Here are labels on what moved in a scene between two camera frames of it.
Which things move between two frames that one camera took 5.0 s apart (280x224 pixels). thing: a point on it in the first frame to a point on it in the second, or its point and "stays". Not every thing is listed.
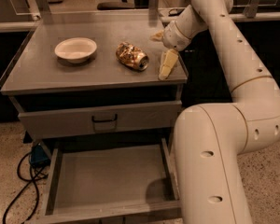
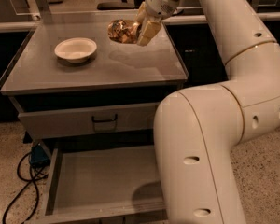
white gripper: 172,38 to 160,3
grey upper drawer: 69,121 stays
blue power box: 39,158 stays
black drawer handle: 104,120 stays
